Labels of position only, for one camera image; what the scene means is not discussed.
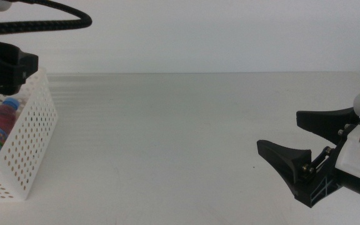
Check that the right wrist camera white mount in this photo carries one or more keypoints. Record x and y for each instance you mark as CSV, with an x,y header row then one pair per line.
x,y
358,156

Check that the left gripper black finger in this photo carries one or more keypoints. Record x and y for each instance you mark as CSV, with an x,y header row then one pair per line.
x,y
16,68

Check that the white perforated plastic basket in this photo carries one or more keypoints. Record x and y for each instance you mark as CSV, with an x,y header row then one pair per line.
x,y
27,150

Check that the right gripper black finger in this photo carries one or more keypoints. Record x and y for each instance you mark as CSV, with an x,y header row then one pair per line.
x,y
286,159
327,123

